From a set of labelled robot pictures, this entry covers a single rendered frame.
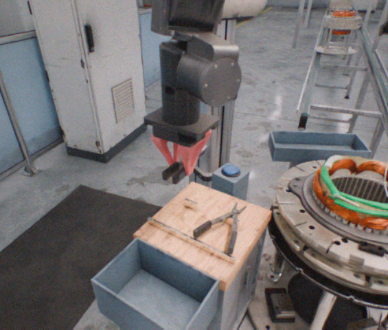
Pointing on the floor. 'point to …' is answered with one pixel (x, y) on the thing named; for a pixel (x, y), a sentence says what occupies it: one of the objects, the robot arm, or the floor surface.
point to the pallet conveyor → (386, 113)
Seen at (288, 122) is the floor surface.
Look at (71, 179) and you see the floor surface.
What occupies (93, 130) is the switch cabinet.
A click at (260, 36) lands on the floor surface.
